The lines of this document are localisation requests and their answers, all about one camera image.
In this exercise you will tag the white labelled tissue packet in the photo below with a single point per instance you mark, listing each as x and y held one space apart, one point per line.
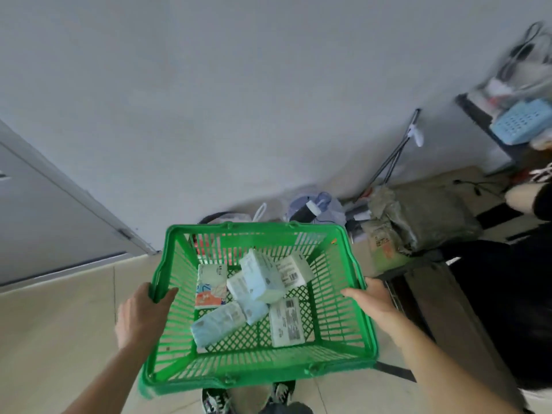
287 322

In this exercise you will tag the clear plastic bag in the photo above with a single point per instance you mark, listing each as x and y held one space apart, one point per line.
524 71

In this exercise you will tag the person's right forearm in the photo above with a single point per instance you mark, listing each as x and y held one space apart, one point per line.
435 366

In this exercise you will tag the person's left forearm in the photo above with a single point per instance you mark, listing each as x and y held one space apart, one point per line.
110 379

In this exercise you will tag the small light blue tissue packet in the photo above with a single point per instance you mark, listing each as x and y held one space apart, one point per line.
255 311

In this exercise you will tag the brown wooden bench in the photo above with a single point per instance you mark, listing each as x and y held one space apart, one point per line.
457 314

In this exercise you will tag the black shelf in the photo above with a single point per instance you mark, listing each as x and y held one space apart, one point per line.
485 124

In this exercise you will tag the long light blue tissue packet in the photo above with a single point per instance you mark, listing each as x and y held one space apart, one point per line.
215 326

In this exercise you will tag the person's right hand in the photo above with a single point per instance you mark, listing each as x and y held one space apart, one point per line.
375 303

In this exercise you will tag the person's black patterned shoe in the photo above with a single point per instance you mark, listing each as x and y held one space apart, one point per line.
282 392
215 400

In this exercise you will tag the grey parcel bag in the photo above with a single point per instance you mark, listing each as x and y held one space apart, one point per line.
427 217

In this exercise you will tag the person's left black patterned shoe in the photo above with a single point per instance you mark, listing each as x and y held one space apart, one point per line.
215 400

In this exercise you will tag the person's left thumb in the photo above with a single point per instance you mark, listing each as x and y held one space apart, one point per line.
167 295

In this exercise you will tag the person's right thumb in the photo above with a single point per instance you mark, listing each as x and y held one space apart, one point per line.
356 294

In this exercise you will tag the person's dark trousers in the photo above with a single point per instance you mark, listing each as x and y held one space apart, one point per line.
287 408

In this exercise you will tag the grey door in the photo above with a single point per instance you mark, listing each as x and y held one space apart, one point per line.
47 219

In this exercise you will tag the large light blue tissue packet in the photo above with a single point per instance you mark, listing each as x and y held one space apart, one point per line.
261 278

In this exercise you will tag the person's left hand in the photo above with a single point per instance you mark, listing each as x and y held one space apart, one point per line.
138 316

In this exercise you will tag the black folding stand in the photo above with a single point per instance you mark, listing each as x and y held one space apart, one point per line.
394 157

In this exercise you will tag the white barcode tissue packet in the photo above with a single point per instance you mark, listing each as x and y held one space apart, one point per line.
296 271

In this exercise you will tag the black cloth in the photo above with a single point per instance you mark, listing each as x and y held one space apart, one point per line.
504 297

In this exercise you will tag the orange print tissue packet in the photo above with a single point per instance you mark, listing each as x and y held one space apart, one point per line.
210 288

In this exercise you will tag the white plastic bag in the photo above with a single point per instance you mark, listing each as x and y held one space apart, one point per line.
235 218

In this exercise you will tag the person's right black patterned shoe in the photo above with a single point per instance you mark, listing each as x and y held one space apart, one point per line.
282 392

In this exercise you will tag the light blue plastic basket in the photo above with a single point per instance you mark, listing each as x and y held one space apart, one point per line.
522 121

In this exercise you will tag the green plastic shopping basket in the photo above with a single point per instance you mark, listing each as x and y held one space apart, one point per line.
327 323

